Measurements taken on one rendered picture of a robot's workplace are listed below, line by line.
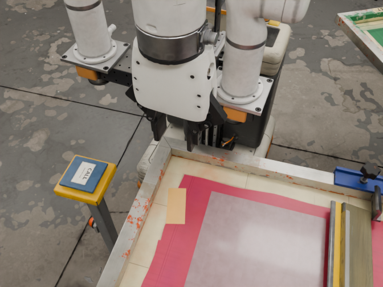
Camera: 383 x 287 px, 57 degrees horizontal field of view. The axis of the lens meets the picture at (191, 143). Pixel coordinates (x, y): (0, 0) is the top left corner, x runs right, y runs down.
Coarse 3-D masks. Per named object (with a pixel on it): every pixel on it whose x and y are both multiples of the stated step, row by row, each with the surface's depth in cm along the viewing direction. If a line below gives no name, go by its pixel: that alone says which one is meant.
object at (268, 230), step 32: (192, 192) 94; (224, 192) 94; (256, 192) 94; (192, 224) 88; (224, 224) 88; (256, 224) 88; (288, 224) 88; (320, 224) 88; (224, 256) 83; (256, 256) 83; (288, 256) 83; (320, 256) 83
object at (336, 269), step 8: (336, 208) 87; (336, 216) 86; (336, 224) 85; (336, 232) 83; (336, 240) 82; (336, 248) 81; (336, 256) 80; (336, 264) 79; (336, 272) 77; (336, 280) 76
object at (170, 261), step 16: (160, 240) 86; (160, 256) 83; (176, 256) 83; (192, 256) 83; (208, 256) 83; (160, 272) 81; (176, 272) 81; (192, 272) 81; (208, 272) 81; (224, 272) 81; (240, 272) 81; (256, 272) 81; (272, 272) 81
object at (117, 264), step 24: (168, 144) 100; (240, 168) 98; (264, 168) 95; (288, 168) 95; (144, 192) 90; (336, 192) 94; (360, 192) 91; (144, 216) 87; (120, 240) 82; (120, 264) 79
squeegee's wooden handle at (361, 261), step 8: (344, 208) 86; (352, 208) 87; (360, 208) 87; (352, 216) 86; (360, 216) 86; (368, 216) 86; (352, 224) 84; (360, 224) 85; (368, 224) 85; (352, 232) 83; (360, 232) 83; (368, 232) 84; (352, 240) 82; (360, 240) 82; (368, 240) 82; (352, 248) 80; (360, 248) 81; (368, 248) 81; (352, 256) 79; (360, 256) 80; (368, 256) 80; (352, 264) 78; (360, 264) 79; (368, 264) 79; (352, 272) 77; (360, 272) 77; (368, 272) 78; (352, 280) 76; (360, 280) 76; (368, 280) 77
